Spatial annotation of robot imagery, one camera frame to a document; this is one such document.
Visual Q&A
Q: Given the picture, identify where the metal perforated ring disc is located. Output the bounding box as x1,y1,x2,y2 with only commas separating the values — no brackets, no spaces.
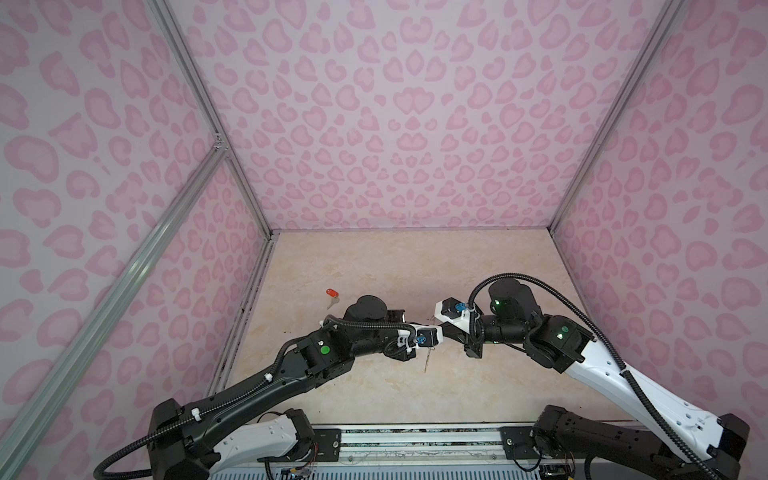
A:
423,347,435,374

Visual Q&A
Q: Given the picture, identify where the key with red tag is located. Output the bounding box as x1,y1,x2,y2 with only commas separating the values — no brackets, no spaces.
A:
326,289,340,310

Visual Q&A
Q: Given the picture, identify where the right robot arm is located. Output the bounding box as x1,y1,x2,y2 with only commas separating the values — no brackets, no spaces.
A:
434,273,750,479

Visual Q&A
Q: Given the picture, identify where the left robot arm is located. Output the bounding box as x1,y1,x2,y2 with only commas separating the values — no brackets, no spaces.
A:
148,295,423,479

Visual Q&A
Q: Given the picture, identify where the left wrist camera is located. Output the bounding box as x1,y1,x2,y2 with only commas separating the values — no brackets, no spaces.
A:
408,326,444,349

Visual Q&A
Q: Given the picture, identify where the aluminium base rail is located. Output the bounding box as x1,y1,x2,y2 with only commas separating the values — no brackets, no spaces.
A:
160,421,679,480

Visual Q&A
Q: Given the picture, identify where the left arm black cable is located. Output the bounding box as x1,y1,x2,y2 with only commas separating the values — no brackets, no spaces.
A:
92,314,418,480

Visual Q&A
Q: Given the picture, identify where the diagonal aluminium frame bar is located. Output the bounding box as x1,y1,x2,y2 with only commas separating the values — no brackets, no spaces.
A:
1,144,229,479

